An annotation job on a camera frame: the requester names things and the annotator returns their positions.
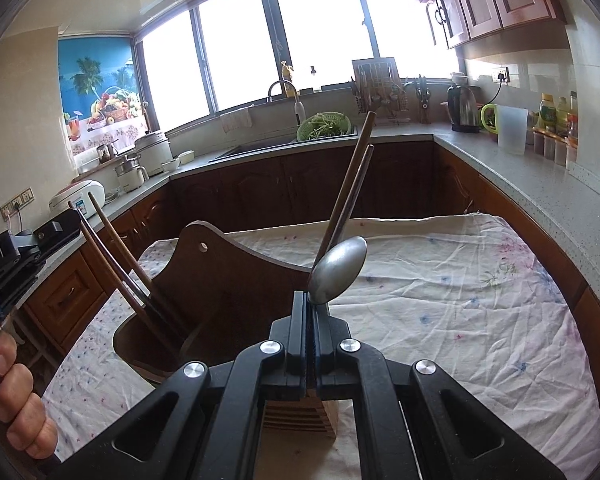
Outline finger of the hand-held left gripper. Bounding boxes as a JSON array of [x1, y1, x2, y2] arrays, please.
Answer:
[[11, 208, 84, 257]]

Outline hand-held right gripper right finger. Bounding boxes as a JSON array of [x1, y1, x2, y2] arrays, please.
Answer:
[[308, 304, 567, 480]]

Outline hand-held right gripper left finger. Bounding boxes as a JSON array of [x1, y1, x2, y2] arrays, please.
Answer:
[[45, 290, 309, 480]]

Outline wooden chopstick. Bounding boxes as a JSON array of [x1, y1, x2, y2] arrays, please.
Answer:
[[320, 144, 376, 261], [312, 111, 378, 273], [68, 201, 178, 353], [88, 191, 183, 333]]

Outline wooden utensil holder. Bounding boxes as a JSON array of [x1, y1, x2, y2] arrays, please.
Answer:
[[112, 220, 342, 439]]

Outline metal spoon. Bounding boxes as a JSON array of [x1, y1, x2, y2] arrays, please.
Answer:
[[307, 236, 369, 307]]

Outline person's left hand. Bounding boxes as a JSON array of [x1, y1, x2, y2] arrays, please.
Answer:
[[0, 331, 60, 460]]

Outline white rice cooker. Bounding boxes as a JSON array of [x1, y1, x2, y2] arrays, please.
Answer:
[[48, 179, 106, 216]]

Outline small white kitchen appliance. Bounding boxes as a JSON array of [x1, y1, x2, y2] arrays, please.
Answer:
[[113, 156, 150, 194]]

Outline white electric steamer pot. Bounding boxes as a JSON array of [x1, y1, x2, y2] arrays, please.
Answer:
[[133, 129, 174, 176]]

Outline white bowls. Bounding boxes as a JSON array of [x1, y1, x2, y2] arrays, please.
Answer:
[[160, 149, 196, 174]]

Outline wooden lower kitchen cabinets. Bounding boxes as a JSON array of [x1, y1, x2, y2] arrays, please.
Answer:
[[22, 139, 600, 413]]

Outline wooden kitchen cabinets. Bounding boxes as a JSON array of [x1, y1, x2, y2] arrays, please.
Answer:
[[22, 139, 600, 413], [392, 0, 569, 52]]

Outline white dish towel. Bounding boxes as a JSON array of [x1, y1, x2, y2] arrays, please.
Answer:
[[219, 107, 254, 134]]

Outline kitchen sink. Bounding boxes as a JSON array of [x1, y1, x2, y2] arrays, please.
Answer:
[[209, 124, 362, 162]]

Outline grey kitchen countertop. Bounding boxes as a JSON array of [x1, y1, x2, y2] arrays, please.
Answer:
[[10, 119, 600, 313]]

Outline chrome kitchen faucet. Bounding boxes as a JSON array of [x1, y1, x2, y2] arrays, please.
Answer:
[[266, 78, 307, 129]]

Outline green colander with vegetables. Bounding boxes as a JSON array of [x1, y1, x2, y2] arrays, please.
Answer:
[[295, 112, 354, 142]]

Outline translucent plastic pitcher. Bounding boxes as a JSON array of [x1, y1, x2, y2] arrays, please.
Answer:
[[495, 104, 530, 156]]

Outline row of spice jars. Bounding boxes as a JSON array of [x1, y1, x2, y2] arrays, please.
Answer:
[[532, 127, 579, 169]]

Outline black electric kettle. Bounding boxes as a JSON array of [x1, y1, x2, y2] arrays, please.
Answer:
[[445, 82, 483, 134]]

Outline hanging kitchen scissors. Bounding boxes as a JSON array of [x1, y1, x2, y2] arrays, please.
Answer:
[[414, 74, 434, 124]]

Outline large kitchen window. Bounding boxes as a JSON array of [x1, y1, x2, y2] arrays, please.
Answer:
[[131, 0, 462, 134]]

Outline utensil drying rack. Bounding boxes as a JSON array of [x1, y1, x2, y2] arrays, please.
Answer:
[[350, 56, 411, 124]]

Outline cooking oil bottles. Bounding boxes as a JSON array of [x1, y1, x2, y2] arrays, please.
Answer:
[[537, 90, 580, 142]]

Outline wooden upper kitchen cabinets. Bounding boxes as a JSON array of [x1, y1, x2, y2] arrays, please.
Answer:
[[392, 0, 569, 52]]

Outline wall socket strip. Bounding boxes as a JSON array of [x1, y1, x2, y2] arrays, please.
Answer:
[[0, 187, 35, 219]]

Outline tropical fruit wall poster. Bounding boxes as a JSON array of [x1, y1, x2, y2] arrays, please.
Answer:
[[56, 34, 149, 159]]

